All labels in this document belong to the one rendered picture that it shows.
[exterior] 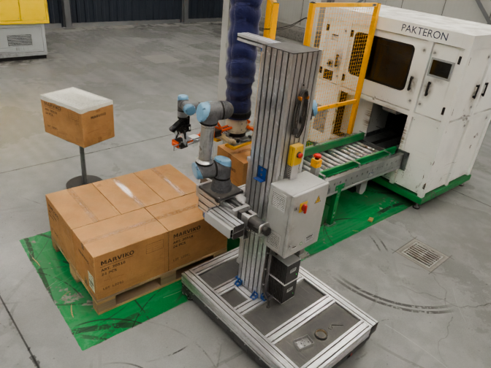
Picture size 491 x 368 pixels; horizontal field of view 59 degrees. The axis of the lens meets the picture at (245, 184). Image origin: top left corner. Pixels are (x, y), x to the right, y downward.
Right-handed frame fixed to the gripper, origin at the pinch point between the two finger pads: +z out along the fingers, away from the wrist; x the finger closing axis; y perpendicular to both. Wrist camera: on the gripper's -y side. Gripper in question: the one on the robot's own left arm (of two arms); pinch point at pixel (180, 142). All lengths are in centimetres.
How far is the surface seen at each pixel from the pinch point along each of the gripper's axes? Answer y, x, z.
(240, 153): 66, -2, 27
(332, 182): 155, -48, 67
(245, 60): 55, -8, -55
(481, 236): 279, -172, 123
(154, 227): -22, 2, 67
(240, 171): 55, -13, 36
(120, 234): -47, 11, 67
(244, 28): 52, -7, -78
